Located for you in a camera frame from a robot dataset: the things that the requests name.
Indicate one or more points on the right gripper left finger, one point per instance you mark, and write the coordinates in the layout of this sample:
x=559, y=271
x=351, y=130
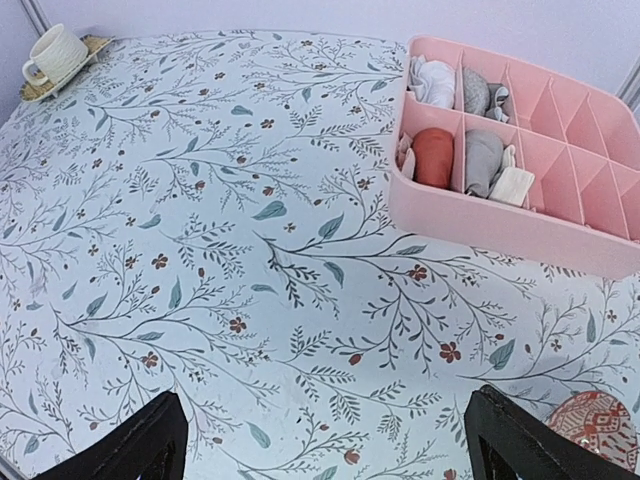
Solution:
x=151, y=444

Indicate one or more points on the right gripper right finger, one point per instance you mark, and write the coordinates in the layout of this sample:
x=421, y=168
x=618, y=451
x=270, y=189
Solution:
x=506, y=442

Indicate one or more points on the taupe underwear cream waistband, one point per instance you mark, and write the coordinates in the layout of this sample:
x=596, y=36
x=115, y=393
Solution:
x=491, y=172

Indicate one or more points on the grey boxer briefs white trim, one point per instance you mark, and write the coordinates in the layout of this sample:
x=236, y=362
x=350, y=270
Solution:
x=485, y=99

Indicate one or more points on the red patterned bowl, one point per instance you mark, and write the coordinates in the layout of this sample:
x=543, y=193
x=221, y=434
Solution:
x=600, y=423

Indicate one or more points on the floral tablecloth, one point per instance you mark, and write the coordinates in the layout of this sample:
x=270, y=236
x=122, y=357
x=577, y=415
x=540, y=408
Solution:
x=206, y=214

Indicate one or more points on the red item in tray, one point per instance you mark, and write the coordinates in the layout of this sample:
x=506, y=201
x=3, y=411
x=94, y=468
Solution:
x=434, y=153

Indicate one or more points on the pink divided organizer tray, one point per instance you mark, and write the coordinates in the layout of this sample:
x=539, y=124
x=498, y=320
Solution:
x=582, y=146

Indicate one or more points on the white item in tray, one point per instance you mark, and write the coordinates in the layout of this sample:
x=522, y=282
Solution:
x=432, y=82

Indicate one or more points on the cream ceramic mug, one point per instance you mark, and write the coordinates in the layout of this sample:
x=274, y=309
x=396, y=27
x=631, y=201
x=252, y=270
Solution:
x=56, y=57

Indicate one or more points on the right aluminium frame post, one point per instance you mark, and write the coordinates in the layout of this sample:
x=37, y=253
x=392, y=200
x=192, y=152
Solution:
x=629, y=92

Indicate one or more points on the aluminium frame post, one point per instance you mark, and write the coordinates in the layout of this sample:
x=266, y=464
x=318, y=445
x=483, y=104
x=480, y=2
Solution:
x=36, y=16
x=629, y=92

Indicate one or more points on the left aluminium frame post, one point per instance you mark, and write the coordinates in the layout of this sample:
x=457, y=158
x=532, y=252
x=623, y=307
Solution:
x=36, y=16

